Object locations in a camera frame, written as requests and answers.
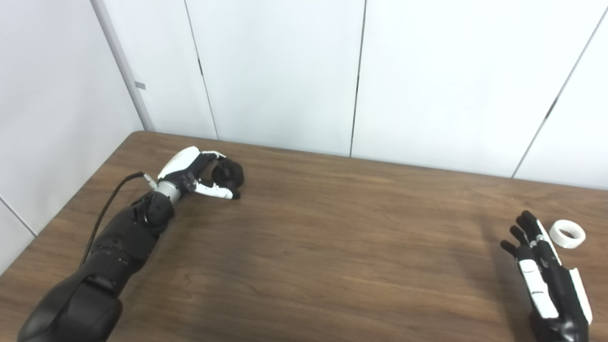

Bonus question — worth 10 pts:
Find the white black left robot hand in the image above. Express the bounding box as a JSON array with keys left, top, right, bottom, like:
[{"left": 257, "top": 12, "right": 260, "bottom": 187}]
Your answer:
[{"left": 157, "top": 146, "right": 241, "bottom": 200}]

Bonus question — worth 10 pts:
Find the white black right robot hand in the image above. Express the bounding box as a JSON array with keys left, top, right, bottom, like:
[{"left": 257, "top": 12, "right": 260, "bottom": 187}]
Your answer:
[{"left": 500, "top": 210, "right": 593, "bottom": 342}]

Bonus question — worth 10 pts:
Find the white ribbed plastic ring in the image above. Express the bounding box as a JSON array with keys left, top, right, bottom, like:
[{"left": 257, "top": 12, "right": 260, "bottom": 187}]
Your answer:
[{"left": 549, "top": 219, "right": 586, "bottom": 248}]

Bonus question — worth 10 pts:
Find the round black plastic part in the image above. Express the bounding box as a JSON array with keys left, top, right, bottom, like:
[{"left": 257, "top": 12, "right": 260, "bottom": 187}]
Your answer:
[{"left": 211, "top": 160, "right": 245, "bottom": 190}]

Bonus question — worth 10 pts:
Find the grey wall corner trim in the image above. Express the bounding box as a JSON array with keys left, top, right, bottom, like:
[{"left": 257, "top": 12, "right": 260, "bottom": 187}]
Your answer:
[{"left": 90, "top": 0, "right": 156, "bottom": 132}]

